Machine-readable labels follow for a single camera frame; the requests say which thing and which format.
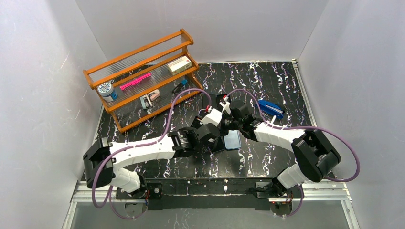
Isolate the black phone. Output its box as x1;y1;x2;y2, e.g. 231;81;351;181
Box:
211;139;225;154
203;94;217;109

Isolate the black phone case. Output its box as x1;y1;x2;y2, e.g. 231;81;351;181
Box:
215;94;226;109

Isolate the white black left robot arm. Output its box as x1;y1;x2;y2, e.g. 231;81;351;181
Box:
83;121;220;193

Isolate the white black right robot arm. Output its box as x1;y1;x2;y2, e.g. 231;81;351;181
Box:
219;100;341;192

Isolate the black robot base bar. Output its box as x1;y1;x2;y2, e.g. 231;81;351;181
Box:
125;177;293;219

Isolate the blue stapler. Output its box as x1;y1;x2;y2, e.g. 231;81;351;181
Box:
255;100;285;120

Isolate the black blue marker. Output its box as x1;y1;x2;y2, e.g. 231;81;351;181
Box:
172;79;188;94

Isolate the white pink tape dispenser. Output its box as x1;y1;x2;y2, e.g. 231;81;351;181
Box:
140;89;160;110

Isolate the white red small box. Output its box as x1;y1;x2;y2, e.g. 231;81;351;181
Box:
167;56;192;75

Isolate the pink comb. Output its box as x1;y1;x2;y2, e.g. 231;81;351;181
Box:
120;73;151;90

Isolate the orange wooden shelf rack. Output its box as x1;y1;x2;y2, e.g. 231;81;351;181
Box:
83;29;203;133

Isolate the blue white jar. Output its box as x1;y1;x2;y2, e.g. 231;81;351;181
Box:
97;82;118;102

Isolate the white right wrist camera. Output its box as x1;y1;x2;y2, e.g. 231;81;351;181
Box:
220;95;231;115

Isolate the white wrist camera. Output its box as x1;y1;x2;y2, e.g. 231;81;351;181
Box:
200;105;223;126
220;95;231;115

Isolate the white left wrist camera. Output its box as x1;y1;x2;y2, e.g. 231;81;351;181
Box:
200;105;223;126

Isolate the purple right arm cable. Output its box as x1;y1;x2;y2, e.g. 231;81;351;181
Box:
225;88;361;219

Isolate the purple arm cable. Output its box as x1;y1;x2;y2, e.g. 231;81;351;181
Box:
91;88;213;220
225;88;361;219

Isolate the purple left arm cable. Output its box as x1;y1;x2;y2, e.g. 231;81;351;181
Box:
91;88;213;220

